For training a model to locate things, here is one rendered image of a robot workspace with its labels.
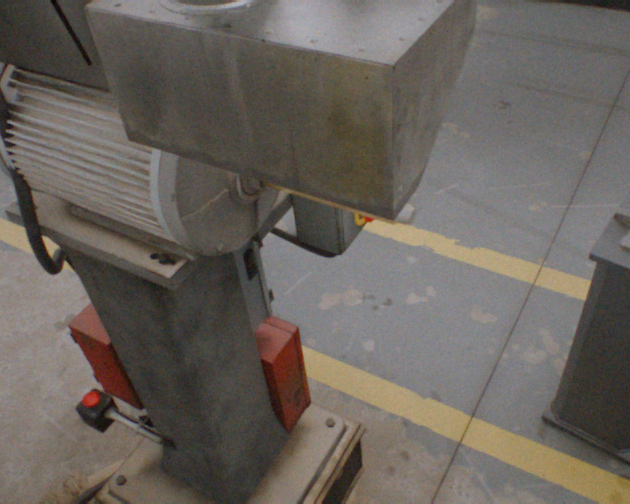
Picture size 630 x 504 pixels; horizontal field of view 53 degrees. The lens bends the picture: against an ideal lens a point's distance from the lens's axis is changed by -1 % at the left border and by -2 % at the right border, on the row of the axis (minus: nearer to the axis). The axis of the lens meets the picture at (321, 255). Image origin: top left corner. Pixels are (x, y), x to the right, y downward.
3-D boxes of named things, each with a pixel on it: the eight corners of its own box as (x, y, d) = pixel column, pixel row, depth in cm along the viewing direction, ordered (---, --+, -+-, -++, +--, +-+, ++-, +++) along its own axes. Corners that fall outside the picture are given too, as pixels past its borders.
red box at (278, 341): (210, 397, 171) (177, 307, 145) (237, 363, 178) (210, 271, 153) (289, 436, 161) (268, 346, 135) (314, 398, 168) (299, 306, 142)
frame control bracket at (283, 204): (242, 237, 112) (238, 220, 109) (298, 176, 123) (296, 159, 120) (260, 244, 110) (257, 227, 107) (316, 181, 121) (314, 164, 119)
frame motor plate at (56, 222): (9, 222, 106) (0, 205, 103) (109, 145, 120) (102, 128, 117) (174, 292, 91) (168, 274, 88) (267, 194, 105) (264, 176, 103)
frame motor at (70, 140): (15, 218, 102) (-65, 71, 84) (128, 130, 118) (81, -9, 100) (217, 303, 85) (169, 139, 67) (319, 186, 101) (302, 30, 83)
